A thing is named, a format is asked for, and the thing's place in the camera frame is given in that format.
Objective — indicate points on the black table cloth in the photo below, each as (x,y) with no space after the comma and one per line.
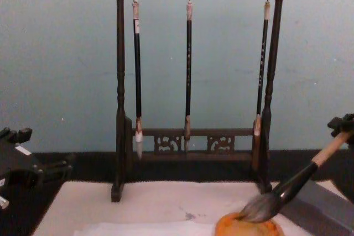
(88,165)

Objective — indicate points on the white felt mat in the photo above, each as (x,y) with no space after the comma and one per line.
(155,205)

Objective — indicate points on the orange round ink dish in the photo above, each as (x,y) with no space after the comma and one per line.
(229,223)

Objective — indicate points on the thin black brush, brown tip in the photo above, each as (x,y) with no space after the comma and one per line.
(262,62)

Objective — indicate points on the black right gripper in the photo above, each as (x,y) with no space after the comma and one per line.
(347,169)

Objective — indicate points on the dark carved wooden brush rack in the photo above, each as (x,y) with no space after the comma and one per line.
(120,81)

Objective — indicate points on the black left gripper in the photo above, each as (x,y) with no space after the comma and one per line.
(15,164)

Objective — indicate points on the black brush with white tip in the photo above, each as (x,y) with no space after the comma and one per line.
(137,67)

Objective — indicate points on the black brush with grey tip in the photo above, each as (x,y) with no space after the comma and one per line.
(188,67)

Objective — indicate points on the grey flat block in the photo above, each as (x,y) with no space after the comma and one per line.
(320,205)

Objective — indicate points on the white paper sheet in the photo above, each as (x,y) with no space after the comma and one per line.
(138,230)

